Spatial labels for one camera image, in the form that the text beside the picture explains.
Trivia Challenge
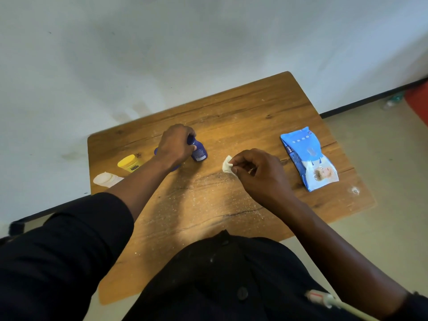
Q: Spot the person's left hand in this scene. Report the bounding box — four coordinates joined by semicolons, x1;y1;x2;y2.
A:
154;123;198;171

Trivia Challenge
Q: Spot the person's right hand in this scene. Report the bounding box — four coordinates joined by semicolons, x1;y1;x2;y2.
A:
229;148;298;218

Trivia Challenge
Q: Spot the dark blue bottle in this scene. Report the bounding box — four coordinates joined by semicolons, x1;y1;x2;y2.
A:
153;147;183;173
186;135;209;163

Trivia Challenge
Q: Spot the white wipe cloth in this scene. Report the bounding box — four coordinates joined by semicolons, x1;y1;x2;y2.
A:
222;155;239;179

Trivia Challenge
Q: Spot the yellow bottle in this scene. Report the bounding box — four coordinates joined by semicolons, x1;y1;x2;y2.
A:
117;154;145;173

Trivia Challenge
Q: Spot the blue wet wipes pack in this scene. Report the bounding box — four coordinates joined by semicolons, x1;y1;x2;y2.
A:
280;126;340;193

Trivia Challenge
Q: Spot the white bottle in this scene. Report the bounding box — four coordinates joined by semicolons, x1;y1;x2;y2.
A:
93;171;124;189

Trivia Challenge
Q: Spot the person's right forearm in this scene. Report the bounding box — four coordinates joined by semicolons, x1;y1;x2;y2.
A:
277;202;410;320

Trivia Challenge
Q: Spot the person's left forearm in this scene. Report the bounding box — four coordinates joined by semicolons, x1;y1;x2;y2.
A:
105;156;171;221

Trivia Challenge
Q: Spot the person's black clothing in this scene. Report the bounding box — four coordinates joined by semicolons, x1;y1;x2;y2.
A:
0;193;428;321

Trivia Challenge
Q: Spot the wooden table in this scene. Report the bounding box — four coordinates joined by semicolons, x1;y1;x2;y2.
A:
87;71;377;305

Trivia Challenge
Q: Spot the green white floor litter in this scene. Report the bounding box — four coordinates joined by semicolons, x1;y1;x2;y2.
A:
383;93;404;110

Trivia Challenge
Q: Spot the red floor object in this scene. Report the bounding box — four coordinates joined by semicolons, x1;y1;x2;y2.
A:
403;80;428;127

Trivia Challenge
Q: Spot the black floor block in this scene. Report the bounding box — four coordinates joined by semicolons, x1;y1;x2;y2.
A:
8;221;27;236

